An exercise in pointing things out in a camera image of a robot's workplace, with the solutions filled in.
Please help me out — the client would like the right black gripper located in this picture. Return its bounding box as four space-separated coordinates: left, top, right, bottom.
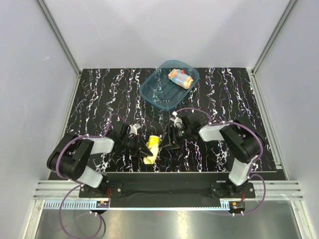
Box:
159 124 191 150

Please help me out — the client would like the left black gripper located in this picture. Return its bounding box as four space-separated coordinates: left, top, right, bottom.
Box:
120 133 152 158

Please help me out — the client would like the yellow patterned towel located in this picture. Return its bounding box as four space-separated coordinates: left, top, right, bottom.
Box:
143 135 160 165

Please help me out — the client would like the teal plastic basin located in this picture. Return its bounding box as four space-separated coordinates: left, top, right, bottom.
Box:
139 60 200 111

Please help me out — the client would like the orange polka dot towel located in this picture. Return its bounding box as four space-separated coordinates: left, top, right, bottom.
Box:
168 69 194 90

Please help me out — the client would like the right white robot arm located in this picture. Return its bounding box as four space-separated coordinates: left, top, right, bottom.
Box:
159 117 265 198

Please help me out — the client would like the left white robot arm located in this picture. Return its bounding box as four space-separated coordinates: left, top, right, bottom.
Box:
47 123 153 197

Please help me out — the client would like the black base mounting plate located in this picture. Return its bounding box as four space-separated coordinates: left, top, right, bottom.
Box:
79 172 256 210

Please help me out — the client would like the left connector board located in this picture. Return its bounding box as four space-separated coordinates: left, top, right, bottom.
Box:
96 199 110 208

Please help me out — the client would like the connector board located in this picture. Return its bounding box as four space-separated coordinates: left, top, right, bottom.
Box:
96 199 110 208
230 201 246 211

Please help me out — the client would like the right connector board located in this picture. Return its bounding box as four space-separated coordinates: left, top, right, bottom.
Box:
230 201 246 211

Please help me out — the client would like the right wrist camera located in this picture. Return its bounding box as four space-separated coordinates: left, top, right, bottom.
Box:
170 111 201 130

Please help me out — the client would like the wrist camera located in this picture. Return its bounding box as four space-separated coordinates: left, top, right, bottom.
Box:
129 123 141 135
170 111 201 130

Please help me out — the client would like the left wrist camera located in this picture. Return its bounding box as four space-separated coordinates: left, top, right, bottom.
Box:
129 123 141 135

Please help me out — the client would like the front aluminium rail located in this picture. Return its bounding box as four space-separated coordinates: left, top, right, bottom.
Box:
32 180 303 200

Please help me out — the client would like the right aluminium frame post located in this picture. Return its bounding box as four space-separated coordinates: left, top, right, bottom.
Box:
252 0 299 75

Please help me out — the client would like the aluminium frame post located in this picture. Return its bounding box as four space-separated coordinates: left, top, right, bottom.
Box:
252 0 299 75
35 0 82 76

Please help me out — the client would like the left aluminium frame post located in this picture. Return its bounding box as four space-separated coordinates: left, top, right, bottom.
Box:
35 0 82 76

